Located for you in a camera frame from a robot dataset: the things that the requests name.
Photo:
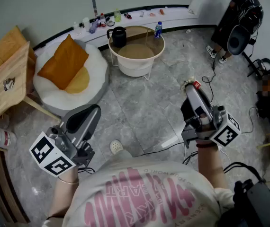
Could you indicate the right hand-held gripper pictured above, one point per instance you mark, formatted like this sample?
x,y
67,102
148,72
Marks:
x,y
225,131

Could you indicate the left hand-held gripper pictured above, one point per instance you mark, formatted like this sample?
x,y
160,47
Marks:
x,y
52,155

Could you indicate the clear bag with red label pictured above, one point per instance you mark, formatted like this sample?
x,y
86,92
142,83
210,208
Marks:
x,y
196,84

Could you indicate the black kettle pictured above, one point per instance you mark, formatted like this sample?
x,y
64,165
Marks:
x,y
119,38

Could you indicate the person's right forearm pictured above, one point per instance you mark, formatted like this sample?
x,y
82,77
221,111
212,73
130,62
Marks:
x,y
210,169

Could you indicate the person's left forearm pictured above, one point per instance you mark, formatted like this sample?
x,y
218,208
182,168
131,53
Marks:
x,y
61,197

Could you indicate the person's right hand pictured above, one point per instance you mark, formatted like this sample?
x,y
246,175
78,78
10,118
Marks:
x,y
204,120

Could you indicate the white clog shoe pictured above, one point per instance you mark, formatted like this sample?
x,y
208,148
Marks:
x,y
116,146

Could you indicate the yellow round cushion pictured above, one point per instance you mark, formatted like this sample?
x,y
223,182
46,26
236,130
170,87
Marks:
x,y
80,81

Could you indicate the white fluffy pouf seat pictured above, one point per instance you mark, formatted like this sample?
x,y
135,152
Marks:
x,y
94,63

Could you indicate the thin metal bangle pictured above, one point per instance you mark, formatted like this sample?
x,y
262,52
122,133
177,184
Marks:
x,y
67,182

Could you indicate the orange square cushion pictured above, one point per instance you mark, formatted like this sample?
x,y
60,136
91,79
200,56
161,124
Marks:
x,y
61,60

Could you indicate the black shell chair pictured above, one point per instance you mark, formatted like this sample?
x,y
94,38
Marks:
x,y
238,40

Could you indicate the blue label water bottle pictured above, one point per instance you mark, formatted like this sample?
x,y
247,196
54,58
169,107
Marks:
x,y
158,31

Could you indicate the large red label bottle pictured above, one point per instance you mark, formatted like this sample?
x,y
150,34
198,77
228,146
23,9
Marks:
x,y
2,137

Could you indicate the light wooden table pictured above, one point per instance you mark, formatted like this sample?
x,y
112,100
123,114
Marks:
x,y
2,103

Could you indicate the small grey clip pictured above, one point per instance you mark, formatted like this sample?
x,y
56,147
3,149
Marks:
x,y
8,84

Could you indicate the white curved ledge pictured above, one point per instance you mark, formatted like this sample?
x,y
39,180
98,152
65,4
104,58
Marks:
x,y
173,20

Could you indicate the white pink print shirt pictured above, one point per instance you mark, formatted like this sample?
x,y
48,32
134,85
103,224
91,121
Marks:
x,y
137,197

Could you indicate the clear plastic bottle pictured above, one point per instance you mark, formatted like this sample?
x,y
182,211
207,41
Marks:
x,y
77,29

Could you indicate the small white object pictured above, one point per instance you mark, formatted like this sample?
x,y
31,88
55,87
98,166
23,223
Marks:
x,y
191,11

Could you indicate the purple cloth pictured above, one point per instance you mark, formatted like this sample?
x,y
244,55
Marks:
x,y
93,28

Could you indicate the white paper cup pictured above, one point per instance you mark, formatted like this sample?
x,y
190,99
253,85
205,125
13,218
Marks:
x,y
86,23

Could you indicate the orange carrot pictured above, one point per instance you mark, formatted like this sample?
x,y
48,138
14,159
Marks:
x,y
161,11

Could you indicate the white cup with saucer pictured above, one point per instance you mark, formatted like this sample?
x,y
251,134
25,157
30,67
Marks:
x,y
110,23

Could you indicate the small red label bottle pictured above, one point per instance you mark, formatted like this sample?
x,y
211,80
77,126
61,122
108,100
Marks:
x,y
102,21

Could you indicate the dark wooden slatted panel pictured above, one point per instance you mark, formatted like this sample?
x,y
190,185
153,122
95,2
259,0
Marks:
x,y
4,185

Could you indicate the black brush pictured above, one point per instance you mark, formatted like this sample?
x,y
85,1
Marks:
x,y
107,19

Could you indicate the dark cola bottle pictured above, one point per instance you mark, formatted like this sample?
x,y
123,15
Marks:
x,y
128,15

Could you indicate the light wooden box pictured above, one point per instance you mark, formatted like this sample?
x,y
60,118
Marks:
x,y
4,46

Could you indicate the green drink bottle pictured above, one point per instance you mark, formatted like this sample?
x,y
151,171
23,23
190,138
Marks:
x,y
117,15

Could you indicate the vertical metal wall strip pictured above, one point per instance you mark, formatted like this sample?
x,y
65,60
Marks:
x,y
93,1

